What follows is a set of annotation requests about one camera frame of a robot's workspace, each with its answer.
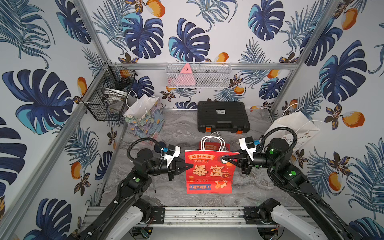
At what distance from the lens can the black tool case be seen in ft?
3.46

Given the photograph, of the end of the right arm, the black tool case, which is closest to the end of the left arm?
the end of the right arm

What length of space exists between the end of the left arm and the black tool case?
18.3 inches

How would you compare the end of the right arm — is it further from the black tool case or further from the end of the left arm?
the black tool case

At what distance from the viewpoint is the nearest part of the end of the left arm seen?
1.89 ft
